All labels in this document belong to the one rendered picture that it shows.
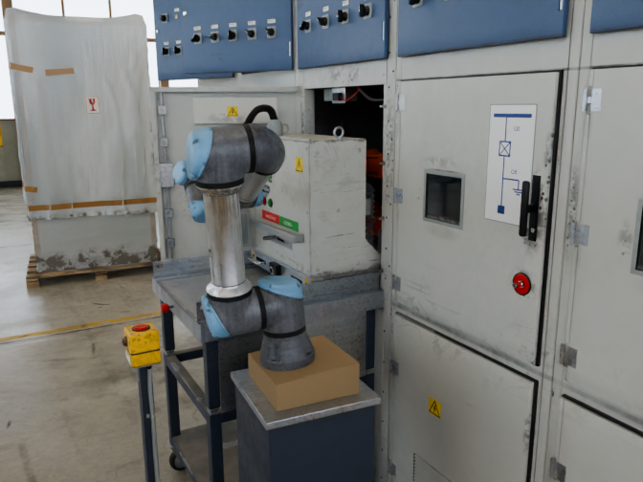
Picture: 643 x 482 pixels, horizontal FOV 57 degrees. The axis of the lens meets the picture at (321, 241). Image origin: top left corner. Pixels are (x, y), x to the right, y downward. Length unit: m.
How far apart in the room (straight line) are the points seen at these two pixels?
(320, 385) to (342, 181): 0.77
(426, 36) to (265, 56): 1.03
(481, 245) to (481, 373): 0.37
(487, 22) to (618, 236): 0.65
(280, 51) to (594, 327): 1.75
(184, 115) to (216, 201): 1.21
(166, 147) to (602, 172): 1.76
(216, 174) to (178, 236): 1.30
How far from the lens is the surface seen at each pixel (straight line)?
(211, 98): 2.57
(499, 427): 1.82
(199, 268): 2.45
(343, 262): 2.11
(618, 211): 1.43
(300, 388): 1.56
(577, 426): 1.62
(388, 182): 2.06
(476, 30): 1.72
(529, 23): 1.59
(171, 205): 2.64
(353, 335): 2.16
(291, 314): 1.56
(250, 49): 2.78
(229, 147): 1.38
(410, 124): 1.92
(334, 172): 2.03
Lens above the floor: 1.50
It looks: 13 degrees down
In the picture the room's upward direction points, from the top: straight up
